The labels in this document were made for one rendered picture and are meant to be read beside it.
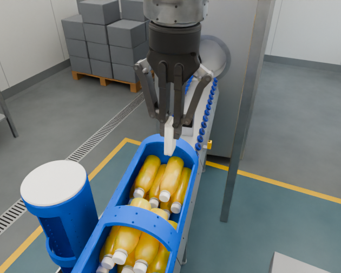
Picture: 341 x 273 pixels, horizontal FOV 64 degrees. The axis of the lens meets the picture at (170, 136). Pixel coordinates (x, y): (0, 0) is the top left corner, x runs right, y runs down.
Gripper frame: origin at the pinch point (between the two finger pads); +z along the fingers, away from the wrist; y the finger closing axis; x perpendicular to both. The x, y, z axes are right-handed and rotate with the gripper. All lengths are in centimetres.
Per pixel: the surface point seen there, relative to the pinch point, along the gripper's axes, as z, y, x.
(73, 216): 71, -49, 22
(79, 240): 88, -49, 22
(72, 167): 59, -58, 39
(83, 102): 164, -202, 253
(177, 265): 75, 0, 17
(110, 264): 50, -17, -2
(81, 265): 41.9, -20.8, -8.6
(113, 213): 40.3, -19.8, 8.3
